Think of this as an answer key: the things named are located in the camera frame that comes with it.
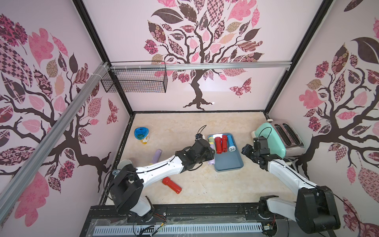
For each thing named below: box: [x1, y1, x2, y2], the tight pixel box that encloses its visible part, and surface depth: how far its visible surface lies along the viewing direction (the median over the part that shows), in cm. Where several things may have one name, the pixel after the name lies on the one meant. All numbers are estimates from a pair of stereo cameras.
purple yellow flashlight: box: [207, 158, 216, 165], surface depth 78 cm
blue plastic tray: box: [207, 132, 245, 173], surface depth 97 cm
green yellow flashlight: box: [208, 136, 215, 145], surface depth 102 cm
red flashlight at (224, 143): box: [221, 134, 228, 153], surface depth 99 cm
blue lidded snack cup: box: [133, 126, 150, 145], surface depth 97 cm
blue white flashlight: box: [227, 134, 237, 153], surface depth 99 cm
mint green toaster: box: [251, 118, 305, 158], surface depth 84 cm
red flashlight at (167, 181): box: [161, 176, 183, 195], surface depth 83 cm
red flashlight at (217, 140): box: [214, 136, 223, 155], surface depth 100 cm
